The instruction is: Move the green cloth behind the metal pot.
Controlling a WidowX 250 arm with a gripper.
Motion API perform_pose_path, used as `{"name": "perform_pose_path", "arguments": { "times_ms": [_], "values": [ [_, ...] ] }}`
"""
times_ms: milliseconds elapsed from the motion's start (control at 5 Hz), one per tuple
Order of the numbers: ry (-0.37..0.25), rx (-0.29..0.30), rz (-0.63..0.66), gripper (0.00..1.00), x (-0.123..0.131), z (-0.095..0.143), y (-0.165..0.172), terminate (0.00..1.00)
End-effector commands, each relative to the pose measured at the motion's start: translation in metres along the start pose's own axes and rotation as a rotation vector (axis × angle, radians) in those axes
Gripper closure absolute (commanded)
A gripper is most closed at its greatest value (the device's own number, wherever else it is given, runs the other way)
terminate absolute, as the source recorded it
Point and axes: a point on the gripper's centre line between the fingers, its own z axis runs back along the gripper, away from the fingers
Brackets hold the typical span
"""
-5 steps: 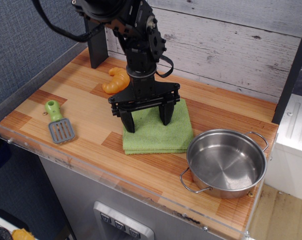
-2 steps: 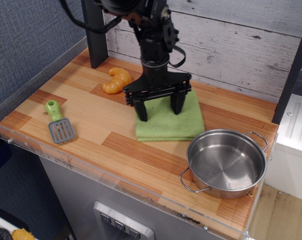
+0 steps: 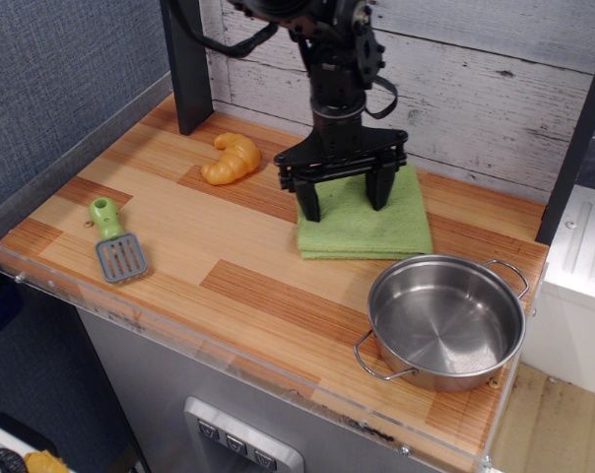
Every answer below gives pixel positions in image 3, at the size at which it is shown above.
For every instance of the dark support post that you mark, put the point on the dark support post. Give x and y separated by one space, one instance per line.
189 74
571 165

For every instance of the stainless steel pot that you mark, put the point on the stainless steel pot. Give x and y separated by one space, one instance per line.
444 323

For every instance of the dark right support post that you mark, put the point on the dark right support post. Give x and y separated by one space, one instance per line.
571 165

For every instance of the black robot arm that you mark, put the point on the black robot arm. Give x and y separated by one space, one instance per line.
343 60

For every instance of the yellow object bottom left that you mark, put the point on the yellow object bottom left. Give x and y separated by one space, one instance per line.
44 462

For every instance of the green grey toy spatula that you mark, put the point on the green grey toy spatula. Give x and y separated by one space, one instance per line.
119 253

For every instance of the black mesh sleeve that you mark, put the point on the black mesh sleeve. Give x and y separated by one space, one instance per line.
11 462

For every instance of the dark left support post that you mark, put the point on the dark left support post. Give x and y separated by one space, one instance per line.
189 74

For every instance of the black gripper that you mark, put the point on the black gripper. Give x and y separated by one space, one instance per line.
339 146

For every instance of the white ribbed box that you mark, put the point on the white ribbed box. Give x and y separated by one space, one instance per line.
571 259

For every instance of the grey cabinet front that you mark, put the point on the grey cabinet front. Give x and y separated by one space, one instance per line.
154 366

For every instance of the green cloth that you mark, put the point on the green cloth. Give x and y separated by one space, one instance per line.
349 228

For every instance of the orange plastic croissant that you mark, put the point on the orange plastic croissant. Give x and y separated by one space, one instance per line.
240 157

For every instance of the grey control panel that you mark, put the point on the grey control panel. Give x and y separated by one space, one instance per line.
224 443

